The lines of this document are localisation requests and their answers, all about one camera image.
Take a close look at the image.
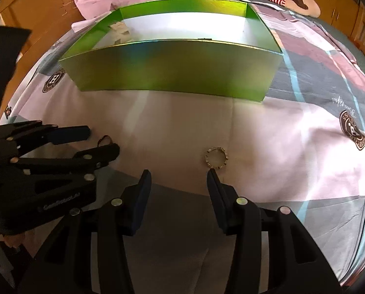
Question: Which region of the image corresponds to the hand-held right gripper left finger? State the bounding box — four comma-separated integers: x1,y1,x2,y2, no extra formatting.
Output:
17,169,152,294

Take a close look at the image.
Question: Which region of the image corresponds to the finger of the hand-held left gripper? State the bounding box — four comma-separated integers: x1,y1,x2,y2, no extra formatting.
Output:
17,143,121,176
0,122,91,157

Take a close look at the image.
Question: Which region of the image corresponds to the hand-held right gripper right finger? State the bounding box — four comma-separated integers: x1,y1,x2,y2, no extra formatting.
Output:
207,169,343,294

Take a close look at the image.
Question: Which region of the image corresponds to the small beaded ring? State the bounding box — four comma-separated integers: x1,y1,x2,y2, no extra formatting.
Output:
204,147,229,169

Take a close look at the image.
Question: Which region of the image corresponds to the green cardboard box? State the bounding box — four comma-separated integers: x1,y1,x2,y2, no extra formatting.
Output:
59,1,283,103

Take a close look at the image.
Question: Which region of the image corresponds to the pink grey printed bed sheet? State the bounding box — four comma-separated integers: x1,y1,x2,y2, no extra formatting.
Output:
5,0,365,285

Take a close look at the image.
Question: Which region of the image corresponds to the white wrist watch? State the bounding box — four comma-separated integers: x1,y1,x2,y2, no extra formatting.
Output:
109,21,131,43

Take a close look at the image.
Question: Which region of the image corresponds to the wooden cabinet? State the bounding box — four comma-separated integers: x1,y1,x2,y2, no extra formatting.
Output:
317,0,365,65

